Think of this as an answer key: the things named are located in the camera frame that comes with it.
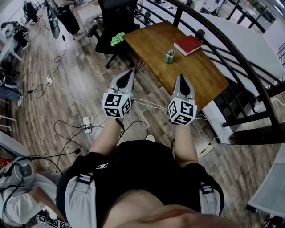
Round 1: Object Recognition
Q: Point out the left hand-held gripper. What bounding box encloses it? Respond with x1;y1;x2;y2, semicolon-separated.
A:
102;70;135;119

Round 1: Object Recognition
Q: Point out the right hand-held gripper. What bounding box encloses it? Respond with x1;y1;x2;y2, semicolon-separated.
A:
167;74;198;126

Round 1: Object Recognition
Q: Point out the small green metal can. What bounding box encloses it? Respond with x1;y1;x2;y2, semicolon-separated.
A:
164;53;175;65

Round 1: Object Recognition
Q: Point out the person's right forearm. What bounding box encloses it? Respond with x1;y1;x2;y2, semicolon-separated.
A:
173;124;199;169

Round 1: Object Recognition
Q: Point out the person's left forearm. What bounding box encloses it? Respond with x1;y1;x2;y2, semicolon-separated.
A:
88;117;123;156

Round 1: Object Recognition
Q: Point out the black metal table leg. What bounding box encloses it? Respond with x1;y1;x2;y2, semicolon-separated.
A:
133;57;147;74

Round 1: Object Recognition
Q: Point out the green cloth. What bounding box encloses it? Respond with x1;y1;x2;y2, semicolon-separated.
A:
110;32;126;47

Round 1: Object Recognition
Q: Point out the red book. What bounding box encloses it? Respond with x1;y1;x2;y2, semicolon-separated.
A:
173;35;204;57

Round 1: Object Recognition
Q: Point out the yellow black striped tape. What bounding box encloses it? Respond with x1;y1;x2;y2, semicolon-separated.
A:
197;144;212;158

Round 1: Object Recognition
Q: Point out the black office chair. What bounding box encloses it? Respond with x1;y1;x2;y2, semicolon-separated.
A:
87;0;140;69

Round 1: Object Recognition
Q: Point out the person's black shirt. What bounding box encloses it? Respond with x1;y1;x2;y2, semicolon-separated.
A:
56;139;225;228

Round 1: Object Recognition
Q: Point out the grey stand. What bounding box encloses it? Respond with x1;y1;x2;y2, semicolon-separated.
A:
46;0;61;40

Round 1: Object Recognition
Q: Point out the black rolling chair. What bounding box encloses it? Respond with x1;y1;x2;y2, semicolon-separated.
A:
23;1;41;25

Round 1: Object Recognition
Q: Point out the white desk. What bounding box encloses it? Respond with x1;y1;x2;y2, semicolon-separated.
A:
0;37;23;66

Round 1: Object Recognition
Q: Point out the white metal rack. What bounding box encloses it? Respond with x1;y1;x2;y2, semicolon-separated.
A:
0;115;17;132

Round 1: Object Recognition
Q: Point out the person's chin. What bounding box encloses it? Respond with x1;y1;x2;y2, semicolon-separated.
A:
102;189;245;228

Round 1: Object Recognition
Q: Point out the light grey table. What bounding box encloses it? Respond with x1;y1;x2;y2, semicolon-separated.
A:
246;144;285;220

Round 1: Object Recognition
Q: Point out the grey white device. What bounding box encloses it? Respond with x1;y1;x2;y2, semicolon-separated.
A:
13;162;35;185

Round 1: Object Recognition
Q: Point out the red box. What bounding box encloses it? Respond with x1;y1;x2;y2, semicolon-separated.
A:
0;158;14;168

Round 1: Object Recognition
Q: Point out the idle hand-held gripper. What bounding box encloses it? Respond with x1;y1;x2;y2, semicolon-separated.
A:
35;213;67;228

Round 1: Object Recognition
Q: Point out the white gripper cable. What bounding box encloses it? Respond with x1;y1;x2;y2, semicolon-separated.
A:
133;100;169;111
133;98;169;110

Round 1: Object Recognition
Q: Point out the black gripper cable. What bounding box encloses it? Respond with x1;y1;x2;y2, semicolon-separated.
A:
115;118;126;138

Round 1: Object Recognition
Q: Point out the white floor cable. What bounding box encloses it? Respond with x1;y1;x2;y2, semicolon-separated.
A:
52;79;94;118

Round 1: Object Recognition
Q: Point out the black adapter cable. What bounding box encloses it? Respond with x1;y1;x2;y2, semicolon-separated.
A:
48;35;68;78

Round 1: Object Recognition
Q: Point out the black floor cable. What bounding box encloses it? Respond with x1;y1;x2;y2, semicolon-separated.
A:
54;120;105;173

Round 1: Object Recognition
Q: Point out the person's right harness strap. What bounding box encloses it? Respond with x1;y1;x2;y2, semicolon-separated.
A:
199;181;221;216

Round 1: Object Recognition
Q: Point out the person's harness strap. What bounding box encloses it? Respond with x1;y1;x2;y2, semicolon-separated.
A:
64;172;98;228
199;181;221;216

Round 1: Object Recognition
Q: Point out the person's left harness strap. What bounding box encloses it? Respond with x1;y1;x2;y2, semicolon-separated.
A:
64;172;98;228

